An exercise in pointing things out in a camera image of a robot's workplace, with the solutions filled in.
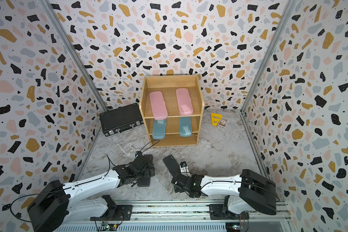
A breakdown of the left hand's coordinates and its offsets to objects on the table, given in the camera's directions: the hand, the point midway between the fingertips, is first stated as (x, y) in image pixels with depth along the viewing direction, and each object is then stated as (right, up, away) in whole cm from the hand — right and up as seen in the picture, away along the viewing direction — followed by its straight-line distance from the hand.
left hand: (151, 170), depth 86 cm
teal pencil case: (+4, +24, +2) cm, 25 cm away
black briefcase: (-29, +31, +24) cm, 49 cm away
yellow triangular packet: (+46, +32, +32) cm, 64 cm away
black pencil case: (+12, +1, +5) cm, 13 cm away
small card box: (+50, +29, +27) cm, 64 cm away
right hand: (+18, -7, -2) cm, 19 cm away
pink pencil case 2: (+20, +39, -8) cm, 44 cm away
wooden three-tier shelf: (+10, +52, +4) cm, 53 cm away
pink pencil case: (+6, +37, -8) cm, 39 cm away
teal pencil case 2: (+20, +26, +2) cm, 33 cm away
